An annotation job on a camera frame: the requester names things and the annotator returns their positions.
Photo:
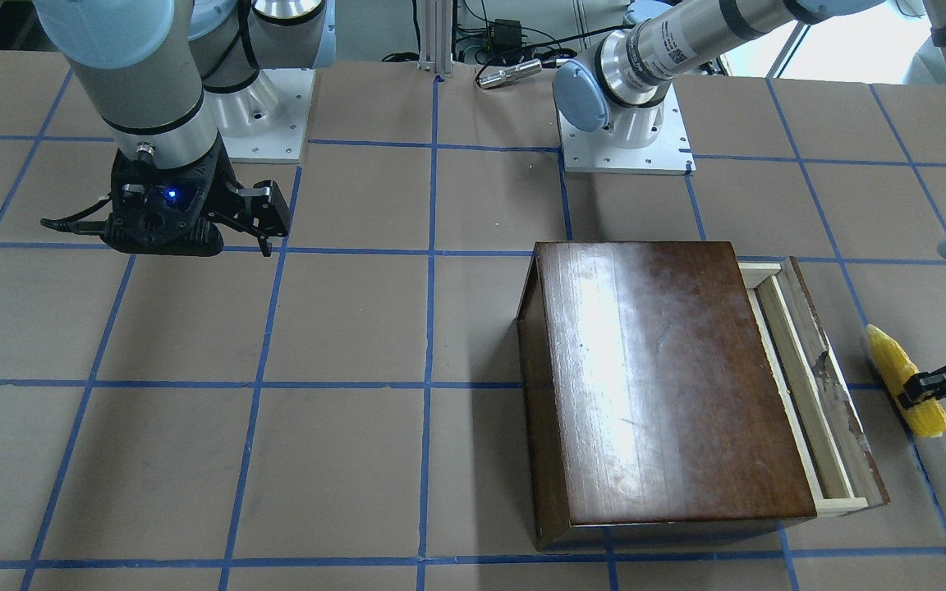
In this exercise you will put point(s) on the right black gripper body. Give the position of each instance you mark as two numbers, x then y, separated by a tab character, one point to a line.
224	184

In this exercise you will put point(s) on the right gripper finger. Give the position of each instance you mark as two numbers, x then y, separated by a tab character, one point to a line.
260	210

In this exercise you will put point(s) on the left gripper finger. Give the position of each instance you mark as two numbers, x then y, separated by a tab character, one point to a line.
923	387

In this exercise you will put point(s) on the yellow corn cob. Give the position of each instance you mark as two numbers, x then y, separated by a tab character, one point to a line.
925	420

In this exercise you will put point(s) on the wooden drawer with handle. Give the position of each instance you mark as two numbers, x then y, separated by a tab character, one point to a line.
835	454

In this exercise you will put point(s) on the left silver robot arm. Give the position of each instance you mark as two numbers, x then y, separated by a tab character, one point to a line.
631	68

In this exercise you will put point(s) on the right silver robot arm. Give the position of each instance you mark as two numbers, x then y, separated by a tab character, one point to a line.
177	83

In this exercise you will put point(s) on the dark wooden drawer cabinet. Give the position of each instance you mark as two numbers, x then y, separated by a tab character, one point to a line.
652	411

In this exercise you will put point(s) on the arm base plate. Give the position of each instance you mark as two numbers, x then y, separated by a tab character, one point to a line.
650	141
266	121

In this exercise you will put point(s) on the aluminium frame post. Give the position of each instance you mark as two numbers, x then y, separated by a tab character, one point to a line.
435	38

